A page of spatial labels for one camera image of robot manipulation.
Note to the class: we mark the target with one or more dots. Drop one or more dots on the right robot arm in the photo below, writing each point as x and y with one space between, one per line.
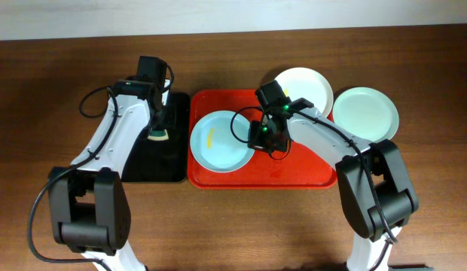
376 192

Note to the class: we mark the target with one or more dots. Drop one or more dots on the red plastic tray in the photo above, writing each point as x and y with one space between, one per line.
300 169

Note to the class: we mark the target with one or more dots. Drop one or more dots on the white plate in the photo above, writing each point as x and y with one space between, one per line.
309 84

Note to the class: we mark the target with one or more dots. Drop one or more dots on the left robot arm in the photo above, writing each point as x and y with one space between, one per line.
88 206

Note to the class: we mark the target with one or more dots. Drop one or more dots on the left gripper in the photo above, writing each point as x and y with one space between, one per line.
158 123

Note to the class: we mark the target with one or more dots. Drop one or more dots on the pale green plate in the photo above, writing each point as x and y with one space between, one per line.
366 113

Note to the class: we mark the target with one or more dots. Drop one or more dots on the black plastic tray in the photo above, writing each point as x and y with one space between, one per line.
162 161

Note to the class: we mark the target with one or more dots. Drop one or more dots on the light blue plate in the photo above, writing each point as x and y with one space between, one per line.
214 146

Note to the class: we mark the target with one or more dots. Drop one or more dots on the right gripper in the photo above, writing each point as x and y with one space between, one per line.
257 141

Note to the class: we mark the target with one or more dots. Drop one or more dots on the green and yellow sponge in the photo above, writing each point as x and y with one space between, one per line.
158 135

